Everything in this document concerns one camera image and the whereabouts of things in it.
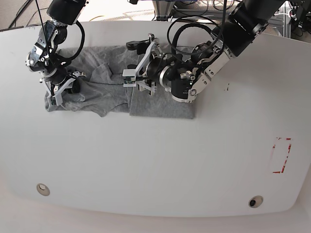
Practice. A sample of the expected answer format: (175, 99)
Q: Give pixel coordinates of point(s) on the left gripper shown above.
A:
(154, 66)

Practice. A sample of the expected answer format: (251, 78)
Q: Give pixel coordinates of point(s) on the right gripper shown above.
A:
(56, 83)

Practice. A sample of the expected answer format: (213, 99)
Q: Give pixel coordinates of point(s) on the grey printed t-shirt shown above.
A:
(102, 89)

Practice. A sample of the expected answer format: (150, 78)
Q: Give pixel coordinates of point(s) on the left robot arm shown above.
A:
(186, 74)

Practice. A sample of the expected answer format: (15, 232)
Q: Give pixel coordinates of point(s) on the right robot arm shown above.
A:
(44, 57)

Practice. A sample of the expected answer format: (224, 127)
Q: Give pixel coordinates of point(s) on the red tape rectangle marking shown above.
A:
(279, 155)

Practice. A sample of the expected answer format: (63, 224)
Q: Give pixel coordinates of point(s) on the dark table grommet hole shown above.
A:
(255, 202)

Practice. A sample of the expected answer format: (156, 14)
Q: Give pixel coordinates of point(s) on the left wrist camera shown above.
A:
(129, 78)

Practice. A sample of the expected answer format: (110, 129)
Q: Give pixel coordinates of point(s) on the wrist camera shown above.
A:
(55, 100)
(129, 78)

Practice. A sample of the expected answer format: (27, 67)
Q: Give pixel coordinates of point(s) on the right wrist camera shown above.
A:
(55, 100)

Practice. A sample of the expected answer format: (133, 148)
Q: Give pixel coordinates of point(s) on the aluminium frame stand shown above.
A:
(163, 9)

